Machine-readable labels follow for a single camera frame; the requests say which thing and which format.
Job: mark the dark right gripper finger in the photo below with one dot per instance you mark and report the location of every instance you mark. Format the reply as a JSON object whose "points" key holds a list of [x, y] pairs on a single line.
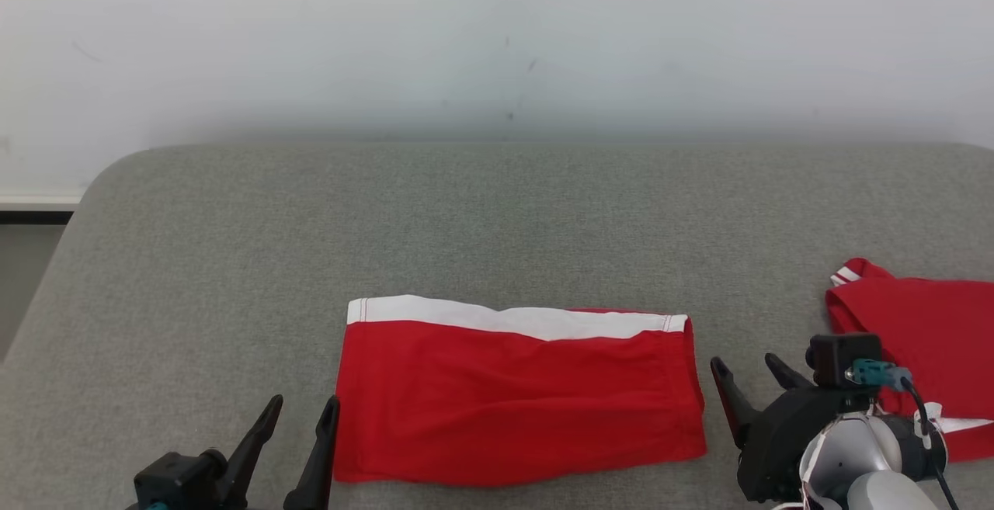
{"points": [[730, 401], [786, 375]]}

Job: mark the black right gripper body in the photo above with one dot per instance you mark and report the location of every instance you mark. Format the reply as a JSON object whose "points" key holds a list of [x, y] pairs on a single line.
{"points": [[784, 442]]}

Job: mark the red shorts with white stripe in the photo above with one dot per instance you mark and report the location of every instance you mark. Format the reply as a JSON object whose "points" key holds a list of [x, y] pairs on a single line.
{"points": [[512, 401]]}

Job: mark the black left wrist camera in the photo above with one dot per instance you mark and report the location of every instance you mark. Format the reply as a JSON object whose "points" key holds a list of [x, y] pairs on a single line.
{"points": [[178, 480]]}

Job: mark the red Bulls basketball jersey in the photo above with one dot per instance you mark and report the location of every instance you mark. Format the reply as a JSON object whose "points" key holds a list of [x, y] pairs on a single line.
{"points": [[932, 324]]}

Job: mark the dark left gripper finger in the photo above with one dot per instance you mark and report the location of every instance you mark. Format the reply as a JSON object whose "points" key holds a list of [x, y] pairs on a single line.
{"points": [[318, 456], [260, 436]]}

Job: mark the teal right camera connector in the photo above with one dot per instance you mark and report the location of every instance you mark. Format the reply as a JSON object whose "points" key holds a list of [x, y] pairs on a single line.
{"points": [[877, 375]]}

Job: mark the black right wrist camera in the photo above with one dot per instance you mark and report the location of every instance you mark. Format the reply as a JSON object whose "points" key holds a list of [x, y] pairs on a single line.
{"points": [[842, 359]]}

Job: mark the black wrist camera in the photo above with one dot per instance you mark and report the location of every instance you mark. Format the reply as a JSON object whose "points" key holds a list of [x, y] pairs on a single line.
{"points": [[842, 359], [178, 480]]}

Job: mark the dark wall baseboard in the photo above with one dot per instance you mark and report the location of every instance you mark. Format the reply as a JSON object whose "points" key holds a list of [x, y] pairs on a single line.
{"points": [[35, 217]]}

